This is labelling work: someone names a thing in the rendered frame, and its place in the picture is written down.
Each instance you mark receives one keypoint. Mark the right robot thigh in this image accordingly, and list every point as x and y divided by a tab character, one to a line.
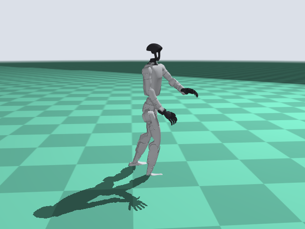
154	126

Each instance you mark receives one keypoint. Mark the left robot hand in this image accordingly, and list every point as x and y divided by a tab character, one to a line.
189	90

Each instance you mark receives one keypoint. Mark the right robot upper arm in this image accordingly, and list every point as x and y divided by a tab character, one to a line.
147	72

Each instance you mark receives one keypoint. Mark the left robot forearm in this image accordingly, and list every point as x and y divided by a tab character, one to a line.
178	86

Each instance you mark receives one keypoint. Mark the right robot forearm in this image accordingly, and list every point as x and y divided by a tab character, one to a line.
154	100

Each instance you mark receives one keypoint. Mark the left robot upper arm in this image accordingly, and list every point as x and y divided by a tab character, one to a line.
167	76

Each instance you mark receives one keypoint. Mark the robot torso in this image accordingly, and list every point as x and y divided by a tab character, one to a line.
156	77

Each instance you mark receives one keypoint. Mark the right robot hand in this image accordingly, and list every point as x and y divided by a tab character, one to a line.
169	115

